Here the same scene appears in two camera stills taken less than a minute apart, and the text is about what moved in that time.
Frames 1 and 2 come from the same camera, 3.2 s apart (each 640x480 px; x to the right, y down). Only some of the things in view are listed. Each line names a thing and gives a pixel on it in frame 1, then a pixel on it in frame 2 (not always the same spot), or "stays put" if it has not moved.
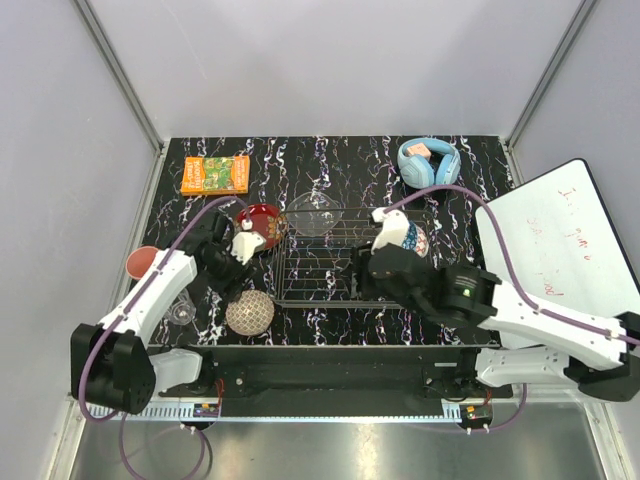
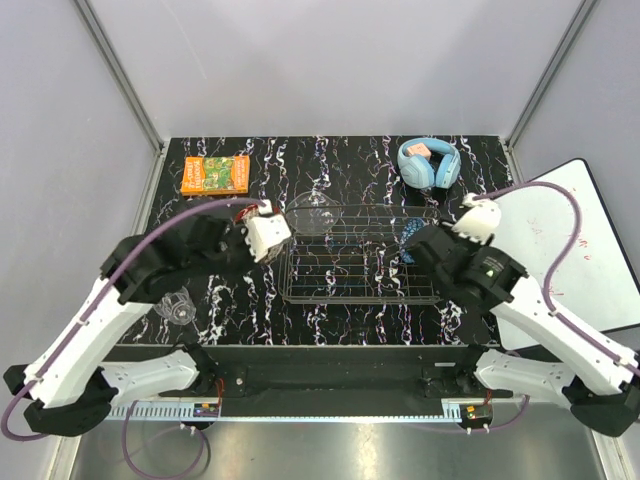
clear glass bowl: (313, 214) stays put
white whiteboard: (566, 248) stays put
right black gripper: (359, 256) to (455, 237)
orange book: (215, 175) stays put
